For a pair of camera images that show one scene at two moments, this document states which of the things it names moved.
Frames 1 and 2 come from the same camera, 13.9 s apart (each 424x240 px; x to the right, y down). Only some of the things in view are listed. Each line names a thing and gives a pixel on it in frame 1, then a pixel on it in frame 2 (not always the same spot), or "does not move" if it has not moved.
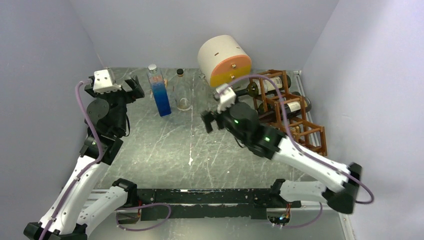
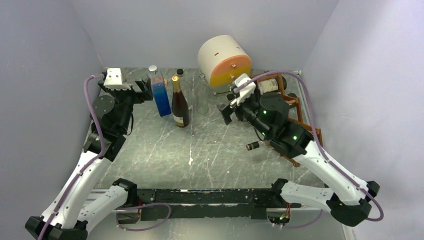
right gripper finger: x=207 y=116 to x=226 y=111
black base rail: x=165 y=203 does not move
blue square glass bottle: x=157 y=82 does not move
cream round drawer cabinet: x=222 y=59 does not move
